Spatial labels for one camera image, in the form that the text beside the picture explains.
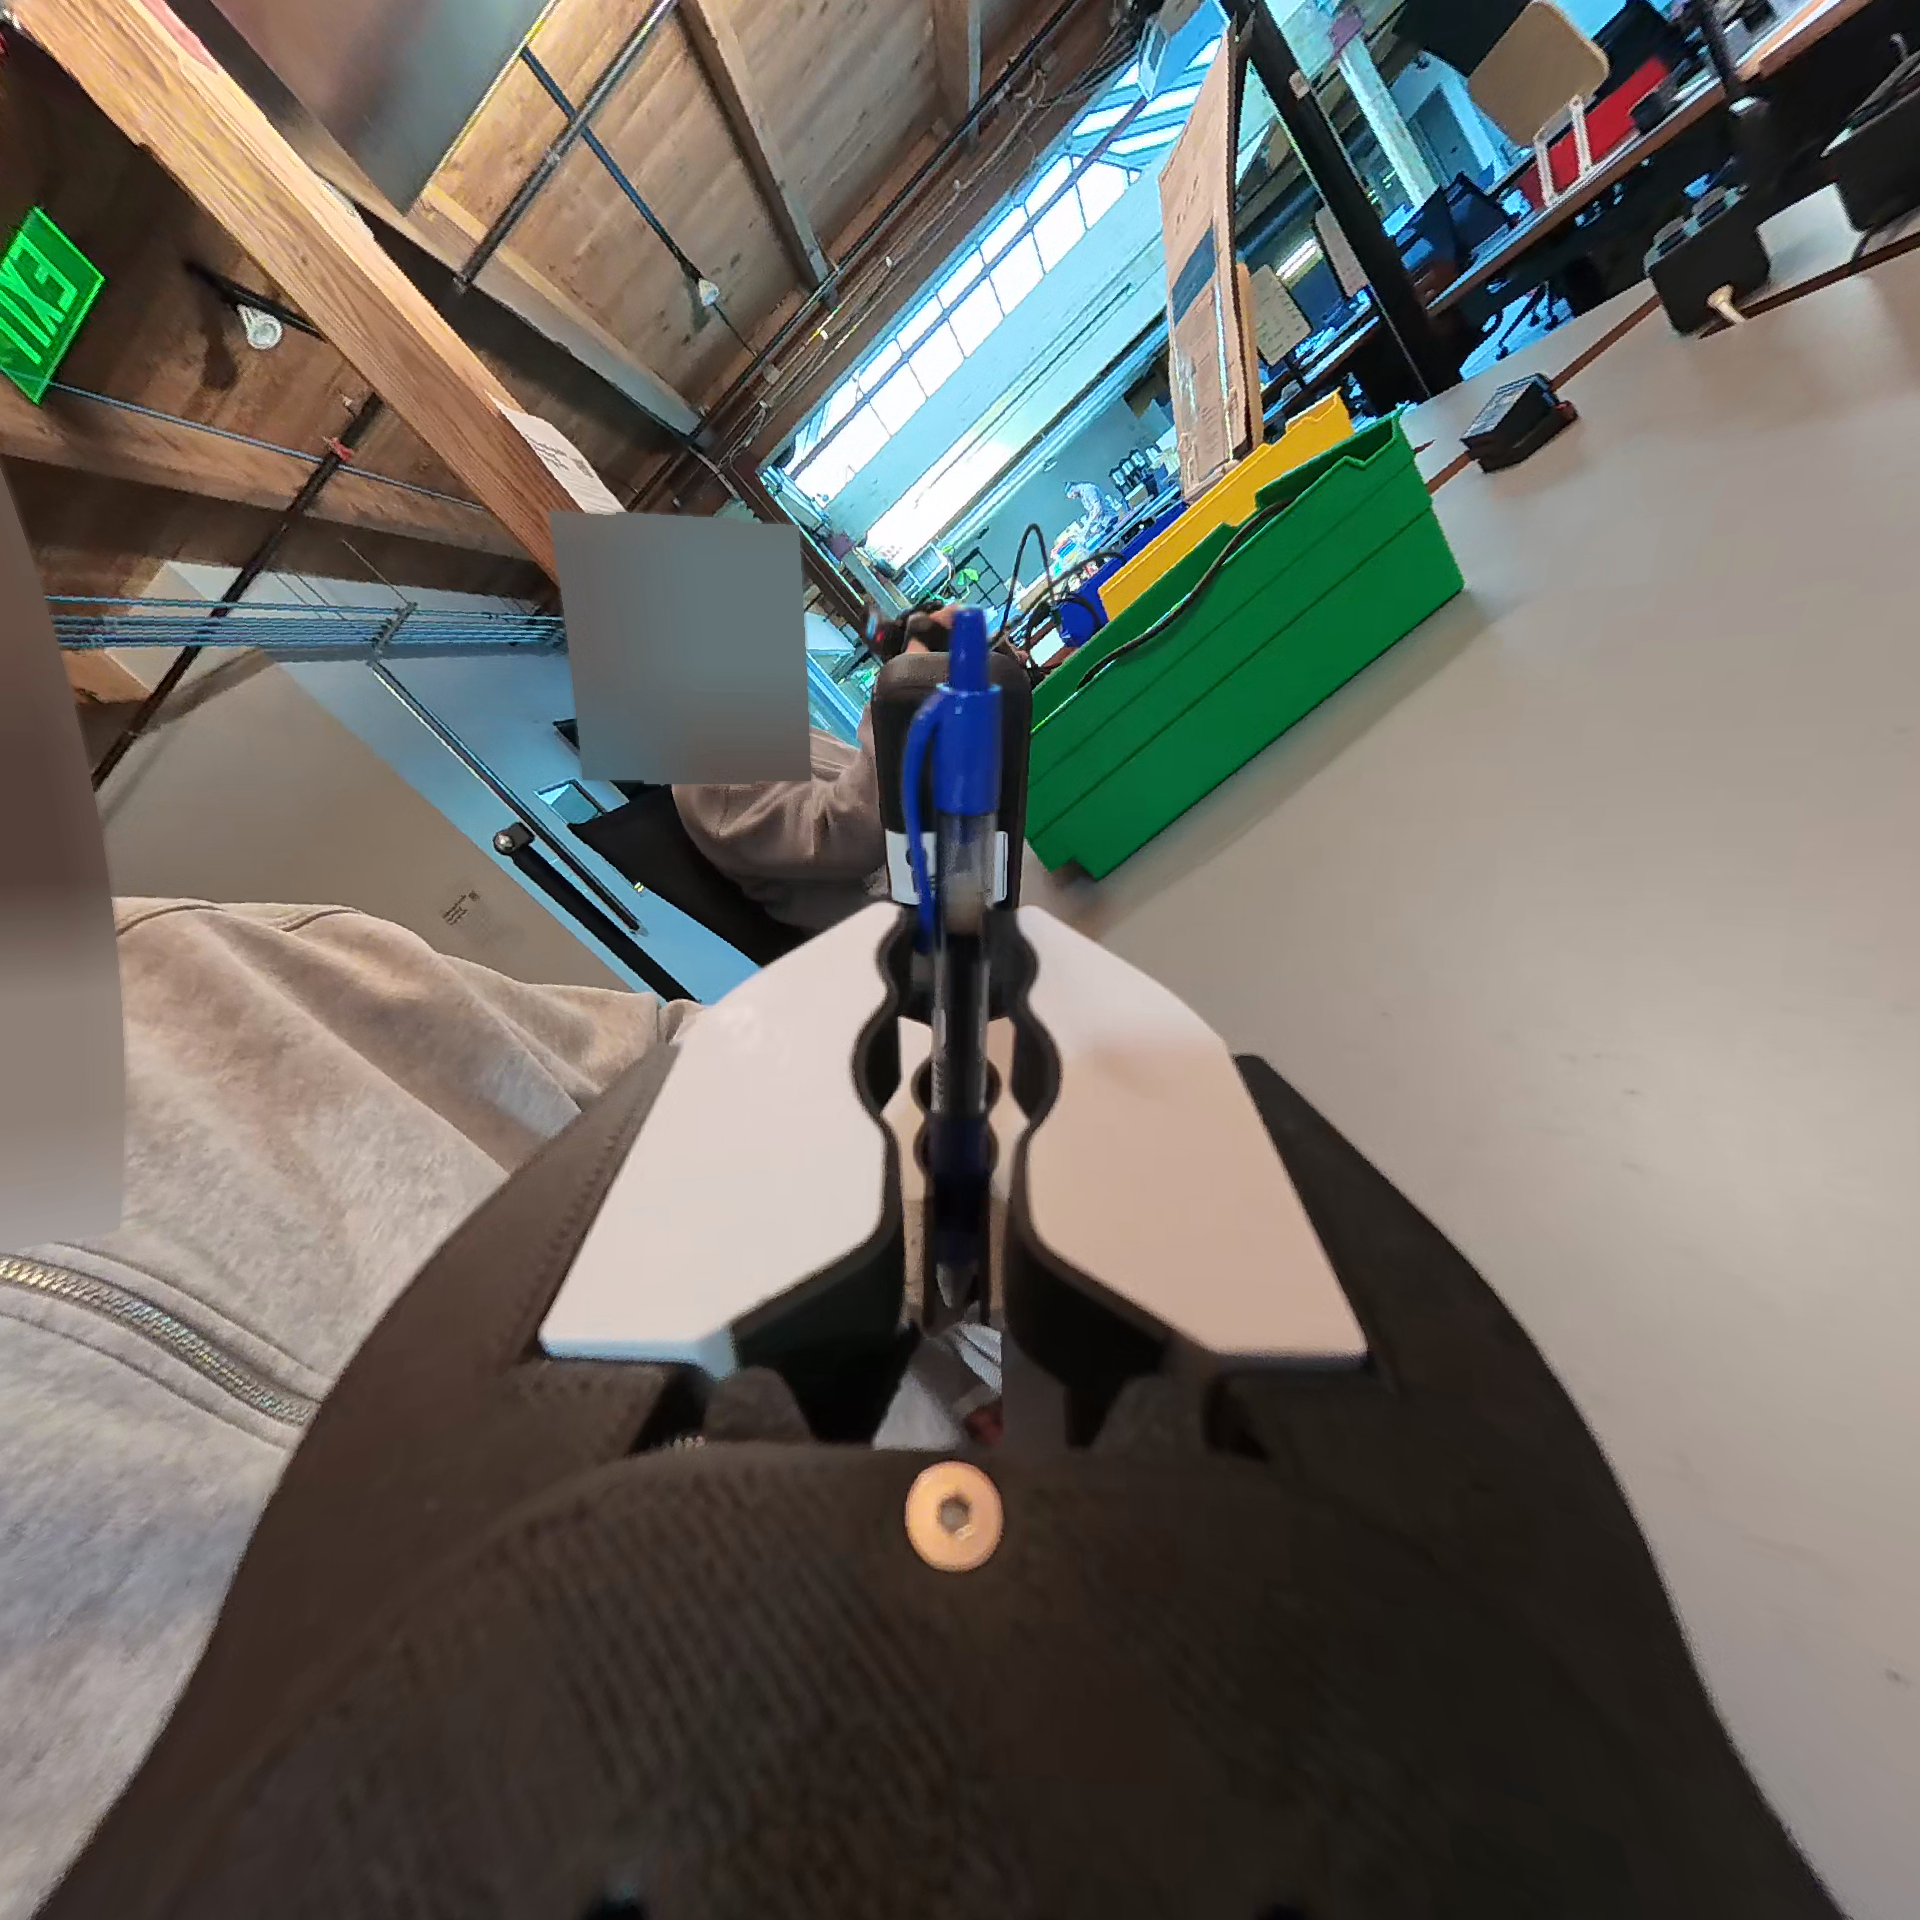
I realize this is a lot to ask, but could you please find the light grey desk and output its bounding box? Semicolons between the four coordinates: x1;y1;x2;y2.
1035;171;1920;1877

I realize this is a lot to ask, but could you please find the person's left forearm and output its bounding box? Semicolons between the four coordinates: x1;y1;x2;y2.
113;897;707;1203

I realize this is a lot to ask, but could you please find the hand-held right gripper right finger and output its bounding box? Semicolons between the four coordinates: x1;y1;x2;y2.
1002;903;1371;1365

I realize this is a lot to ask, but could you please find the small black device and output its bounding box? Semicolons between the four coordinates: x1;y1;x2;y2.
1464;377;1578;474

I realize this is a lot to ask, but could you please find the green exit sign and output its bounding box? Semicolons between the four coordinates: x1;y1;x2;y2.
0;207;108;405

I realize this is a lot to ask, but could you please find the wire cable tray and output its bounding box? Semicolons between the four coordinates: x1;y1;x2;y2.
47;593;569;666

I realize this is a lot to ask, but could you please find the blue ballpoint pen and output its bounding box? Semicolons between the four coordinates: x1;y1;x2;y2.
900;606;1004;1326

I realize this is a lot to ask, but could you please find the metal air duct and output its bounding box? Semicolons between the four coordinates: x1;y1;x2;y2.
211;0;579;215

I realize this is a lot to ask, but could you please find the blue plastic bin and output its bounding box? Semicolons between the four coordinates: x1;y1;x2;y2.
1050;547;1164;639

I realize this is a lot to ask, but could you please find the beige-backed chair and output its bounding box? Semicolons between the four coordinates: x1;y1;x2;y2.
1470;0;1612;115

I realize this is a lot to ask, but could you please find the green plastic bin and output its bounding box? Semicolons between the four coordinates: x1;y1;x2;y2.
1027;412;1466;885

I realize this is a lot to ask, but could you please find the black pole stand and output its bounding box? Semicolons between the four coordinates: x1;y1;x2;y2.
1231;0;1470;405

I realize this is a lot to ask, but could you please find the black docking block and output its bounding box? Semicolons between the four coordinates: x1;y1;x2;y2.
1646;195;1814;339

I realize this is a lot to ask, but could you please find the person's grey sweatshirt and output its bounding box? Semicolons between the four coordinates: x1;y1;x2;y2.
0;1141;496;1920

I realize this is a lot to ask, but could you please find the yellow plastic bin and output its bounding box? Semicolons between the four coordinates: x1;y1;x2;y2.
1103;393;1355;618

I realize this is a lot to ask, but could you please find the red storage box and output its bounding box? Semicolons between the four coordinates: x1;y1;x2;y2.
1527;59;1671;202

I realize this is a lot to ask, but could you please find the black office chair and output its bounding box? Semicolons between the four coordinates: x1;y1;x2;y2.
567;779;806;965

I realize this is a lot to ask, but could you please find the white paper notice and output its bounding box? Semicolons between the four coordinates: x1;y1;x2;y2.
503;405;618;519

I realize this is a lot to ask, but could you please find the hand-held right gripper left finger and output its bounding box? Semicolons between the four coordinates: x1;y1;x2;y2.
538;903;922;1378

